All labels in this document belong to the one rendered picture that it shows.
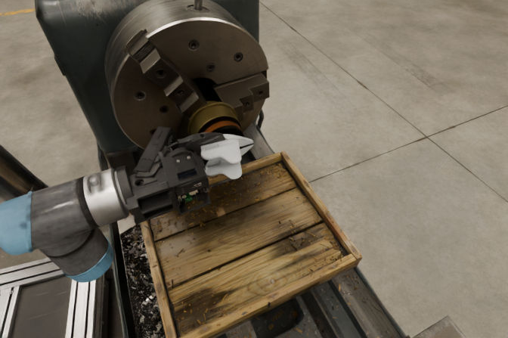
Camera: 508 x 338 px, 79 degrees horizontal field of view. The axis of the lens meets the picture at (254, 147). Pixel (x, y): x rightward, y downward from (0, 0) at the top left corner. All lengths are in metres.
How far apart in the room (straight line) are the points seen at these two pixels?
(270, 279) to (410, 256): 1.24
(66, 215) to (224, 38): 0.37
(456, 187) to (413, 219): 0.40
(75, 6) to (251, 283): 0.60
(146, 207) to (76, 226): 0.09
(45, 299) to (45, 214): 1.06
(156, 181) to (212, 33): 0.27
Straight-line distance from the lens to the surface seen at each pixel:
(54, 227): 0.48
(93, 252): 0.55
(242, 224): 0.65
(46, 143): 2.48
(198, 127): 0.52
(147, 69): 0.53
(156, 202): 0.46
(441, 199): 2.06
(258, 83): 0.62
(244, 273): 0.61
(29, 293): 1.57
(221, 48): 0.59
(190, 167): 0.45
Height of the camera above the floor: 1.45
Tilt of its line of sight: 45 degrees down
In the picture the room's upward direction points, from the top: straight up
